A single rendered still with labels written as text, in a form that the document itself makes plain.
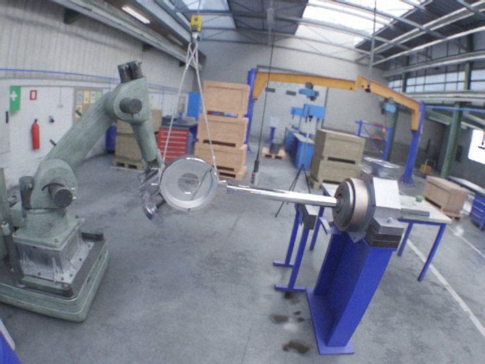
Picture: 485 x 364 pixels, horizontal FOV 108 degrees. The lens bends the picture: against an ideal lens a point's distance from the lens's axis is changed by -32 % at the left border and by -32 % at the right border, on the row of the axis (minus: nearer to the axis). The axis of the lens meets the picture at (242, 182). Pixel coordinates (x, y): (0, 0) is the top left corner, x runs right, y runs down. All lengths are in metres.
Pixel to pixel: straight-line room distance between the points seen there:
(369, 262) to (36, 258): 2.35
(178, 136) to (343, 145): 3.82
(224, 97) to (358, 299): 4.82
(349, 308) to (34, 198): 2.31
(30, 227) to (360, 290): 2.37
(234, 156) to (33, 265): 4.57
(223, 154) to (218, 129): 0.58
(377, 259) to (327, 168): 4.53
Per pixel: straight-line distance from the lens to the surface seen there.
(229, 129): 5.63
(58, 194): 1.73
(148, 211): 1.65
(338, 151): 6.06
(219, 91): 5.70
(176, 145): 6.05
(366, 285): 1.78
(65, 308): 2.07
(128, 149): 6.11
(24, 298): 2.27
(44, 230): 2.08
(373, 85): 7.32
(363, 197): 1.67
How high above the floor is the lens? 1.62
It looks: 17 degrees down
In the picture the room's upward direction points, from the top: 8 degrees clockwise
